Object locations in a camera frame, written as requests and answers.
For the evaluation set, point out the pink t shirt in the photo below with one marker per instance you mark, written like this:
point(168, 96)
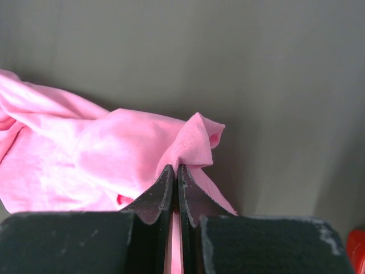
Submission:
point(62, 153)

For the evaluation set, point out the red plastic bin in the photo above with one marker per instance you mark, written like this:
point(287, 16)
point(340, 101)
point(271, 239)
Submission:
point(355, 248)

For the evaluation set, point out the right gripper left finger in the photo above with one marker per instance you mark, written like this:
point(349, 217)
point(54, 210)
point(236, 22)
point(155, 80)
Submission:
point(133, 240)

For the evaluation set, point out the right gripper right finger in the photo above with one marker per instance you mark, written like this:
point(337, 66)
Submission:
point(216, 241)

